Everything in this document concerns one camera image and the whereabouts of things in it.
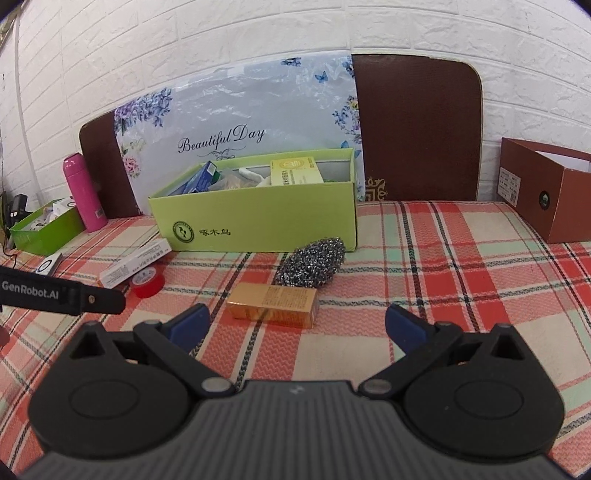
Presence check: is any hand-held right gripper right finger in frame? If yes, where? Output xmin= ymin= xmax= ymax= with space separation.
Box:
xmin=360 ymin=304 xmax=525 ymax=398

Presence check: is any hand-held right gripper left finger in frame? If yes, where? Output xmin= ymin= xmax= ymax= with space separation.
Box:
xmin=69 ymin=302 xmax=236 ymax=398

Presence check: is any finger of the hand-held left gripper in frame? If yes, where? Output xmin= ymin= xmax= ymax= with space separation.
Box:
xmin=74 ymin=284 xmax=127 ymax=316

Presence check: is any gold carton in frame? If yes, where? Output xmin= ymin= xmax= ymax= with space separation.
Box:
xmin=226 ymin=283 xmax=321 ymax=329

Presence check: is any large green cardboard box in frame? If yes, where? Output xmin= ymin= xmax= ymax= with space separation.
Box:
xmin=148 ymin=148 xmax=359 ymax=254

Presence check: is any white soft item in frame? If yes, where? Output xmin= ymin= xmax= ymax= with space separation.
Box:
xmin=238 ymin=168 xmax=272 ymax=188

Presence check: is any yellow green carton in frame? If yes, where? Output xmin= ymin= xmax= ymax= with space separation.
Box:
xmin=269 ymin=156 xmax=324 ymax=186

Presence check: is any white round device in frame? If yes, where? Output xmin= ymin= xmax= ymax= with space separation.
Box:
xmin=34 ymin=252 xmax=64 ymax=277

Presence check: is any red tape roll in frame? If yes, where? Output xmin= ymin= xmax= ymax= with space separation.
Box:
xmin=129 ymin=266 xmax=166 ymax=299

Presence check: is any long white carton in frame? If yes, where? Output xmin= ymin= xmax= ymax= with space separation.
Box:
xmin=99 ymin=239 xmax=173 ymax=289

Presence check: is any small green box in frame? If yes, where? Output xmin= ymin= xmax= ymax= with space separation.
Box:
xmin=9 ymin=198 xmax=86 ymax=256

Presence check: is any plaid cloth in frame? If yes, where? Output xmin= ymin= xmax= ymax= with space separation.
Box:
xmin=0 ymin=200 xmax=591 ymax=476

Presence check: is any black power adapter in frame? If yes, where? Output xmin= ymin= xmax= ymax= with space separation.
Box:
xmin=8 ymin=194 xmax=29 ymax=223

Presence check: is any pink thermos bottle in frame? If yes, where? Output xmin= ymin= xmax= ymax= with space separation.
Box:
xmin=62 ymin=153 xmax=109 ymax=233

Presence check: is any steel wool scrubber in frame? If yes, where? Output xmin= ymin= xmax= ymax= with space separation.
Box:
xmin=274 ymin=236 xmax=347 ymax=289

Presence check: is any blue carton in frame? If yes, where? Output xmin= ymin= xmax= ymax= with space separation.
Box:
xmin=178 ymin=161 xmax=221 ymax=195

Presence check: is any brown cardboard box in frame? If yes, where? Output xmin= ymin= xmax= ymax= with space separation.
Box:
xmin=498 ymin=137 xmax=591 ymax=244

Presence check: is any brown headboard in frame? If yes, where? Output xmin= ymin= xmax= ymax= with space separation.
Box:
xmin=78 ymin=54 xmax=484 ymax=217

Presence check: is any floral plastic bag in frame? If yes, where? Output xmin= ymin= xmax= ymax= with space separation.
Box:
xmin=113 ymin=55 xmax=365 ymax=216

